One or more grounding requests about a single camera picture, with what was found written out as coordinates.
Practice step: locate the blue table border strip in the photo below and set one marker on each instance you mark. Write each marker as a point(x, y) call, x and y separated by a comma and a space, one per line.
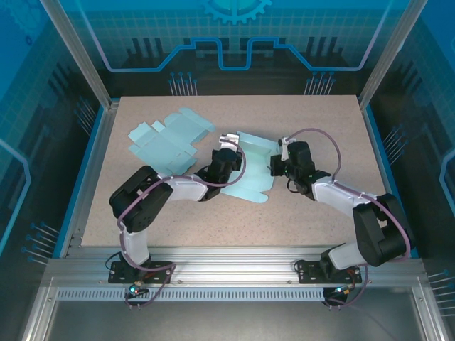
point(84, 170)
point(381, 145)

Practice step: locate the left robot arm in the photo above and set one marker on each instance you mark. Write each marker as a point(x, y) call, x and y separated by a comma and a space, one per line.
point(185, 188)

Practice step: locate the light blue paper box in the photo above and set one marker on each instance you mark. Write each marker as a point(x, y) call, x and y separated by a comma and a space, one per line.
point(170, 149)
point(254, 177)

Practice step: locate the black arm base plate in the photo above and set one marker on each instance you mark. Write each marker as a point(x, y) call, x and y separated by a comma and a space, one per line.
point(307, 275)
point(117, 275)

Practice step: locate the aluminium frame beam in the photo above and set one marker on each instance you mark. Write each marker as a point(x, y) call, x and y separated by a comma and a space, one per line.
point(231, 263)

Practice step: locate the small LED connector board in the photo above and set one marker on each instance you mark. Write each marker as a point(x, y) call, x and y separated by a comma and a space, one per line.
point(343, 290)
point(135, 290)

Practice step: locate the grey metal bottom panel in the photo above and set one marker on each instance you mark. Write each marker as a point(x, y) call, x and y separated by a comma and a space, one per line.
point(231, 323)

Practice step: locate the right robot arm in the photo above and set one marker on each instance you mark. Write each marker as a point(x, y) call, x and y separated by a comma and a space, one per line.
point(369, 231)

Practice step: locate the aluminium side rail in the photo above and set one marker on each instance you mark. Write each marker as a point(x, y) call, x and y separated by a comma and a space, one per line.
point(95, 170)

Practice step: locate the aluminium frame post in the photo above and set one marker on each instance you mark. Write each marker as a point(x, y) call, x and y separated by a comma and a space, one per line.
point(385, 53)
point(83, 53)

